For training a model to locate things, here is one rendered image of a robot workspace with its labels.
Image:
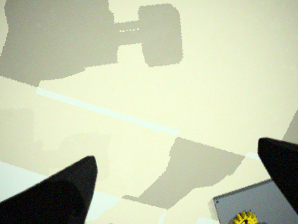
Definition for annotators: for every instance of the grey board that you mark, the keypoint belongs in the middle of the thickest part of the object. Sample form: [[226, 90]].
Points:
[[263, 199]]

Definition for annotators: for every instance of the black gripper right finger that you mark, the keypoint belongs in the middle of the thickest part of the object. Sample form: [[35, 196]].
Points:
[[280, 159]]

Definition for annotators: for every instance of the yellow gear with black stripe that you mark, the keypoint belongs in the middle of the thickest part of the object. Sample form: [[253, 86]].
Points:
[[245, 218]]

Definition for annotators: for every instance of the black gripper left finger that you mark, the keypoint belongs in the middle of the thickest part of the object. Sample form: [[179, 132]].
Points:
[[63, 198]]

